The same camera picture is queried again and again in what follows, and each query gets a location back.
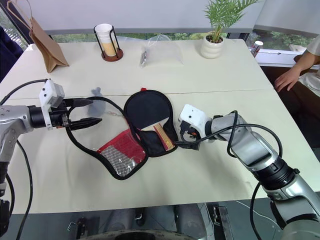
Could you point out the person's bare forearm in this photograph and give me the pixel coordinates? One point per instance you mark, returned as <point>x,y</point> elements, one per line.
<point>308,62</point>

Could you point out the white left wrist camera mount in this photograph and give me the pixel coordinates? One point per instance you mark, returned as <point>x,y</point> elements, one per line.
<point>50,92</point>

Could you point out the black table tennis paddle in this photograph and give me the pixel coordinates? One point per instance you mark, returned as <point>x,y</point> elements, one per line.
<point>147,110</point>

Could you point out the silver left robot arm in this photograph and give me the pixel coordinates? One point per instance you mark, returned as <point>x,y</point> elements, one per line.
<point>10,120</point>

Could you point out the white shirt sleeve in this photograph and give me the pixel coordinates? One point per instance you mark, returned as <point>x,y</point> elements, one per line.
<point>313,43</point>

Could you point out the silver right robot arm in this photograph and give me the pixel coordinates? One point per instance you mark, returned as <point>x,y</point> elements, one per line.
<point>257,150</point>

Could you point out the green palm plant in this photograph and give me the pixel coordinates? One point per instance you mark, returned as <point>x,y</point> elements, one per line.
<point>222,15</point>

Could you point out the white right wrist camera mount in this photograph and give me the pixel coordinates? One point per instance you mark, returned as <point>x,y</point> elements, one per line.
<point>193,116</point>

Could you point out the dark blue cloth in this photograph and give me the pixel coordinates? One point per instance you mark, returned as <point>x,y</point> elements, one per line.
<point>10,52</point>

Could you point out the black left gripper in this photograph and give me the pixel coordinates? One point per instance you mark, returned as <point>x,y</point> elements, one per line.
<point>58,116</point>

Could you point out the black red paddle case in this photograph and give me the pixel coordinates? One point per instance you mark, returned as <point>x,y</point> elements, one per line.
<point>117,152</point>

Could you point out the person's bare hand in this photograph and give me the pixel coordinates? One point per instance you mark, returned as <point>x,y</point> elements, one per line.
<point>287,78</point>

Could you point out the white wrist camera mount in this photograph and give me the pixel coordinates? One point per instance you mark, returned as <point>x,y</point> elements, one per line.
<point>50,92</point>
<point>193,116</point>

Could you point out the red white drink can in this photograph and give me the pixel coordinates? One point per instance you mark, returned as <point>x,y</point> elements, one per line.
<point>257,48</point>

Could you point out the white paper cup stack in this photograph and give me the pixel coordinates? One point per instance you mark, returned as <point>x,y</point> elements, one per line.
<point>106,37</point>

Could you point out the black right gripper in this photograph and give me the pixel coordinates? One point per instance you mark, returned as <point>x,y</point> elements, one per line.
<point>187,133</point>

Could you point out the black table leg bracket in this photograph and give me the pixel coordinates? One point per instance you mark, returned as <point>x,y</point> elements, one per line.
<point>77,226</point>
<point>222,220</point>

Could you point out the clear plastic bag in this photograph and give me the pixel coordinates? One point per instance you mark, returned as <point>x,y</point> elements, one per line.
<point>165,51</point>

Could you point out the brown paper bag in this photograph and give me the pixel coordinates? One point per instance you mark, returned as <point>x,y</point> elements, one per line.
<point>48,48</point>

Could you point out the white ribbed plant pot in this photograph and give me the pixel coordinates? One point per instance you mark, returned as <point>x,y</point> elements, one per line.
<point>212,48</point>

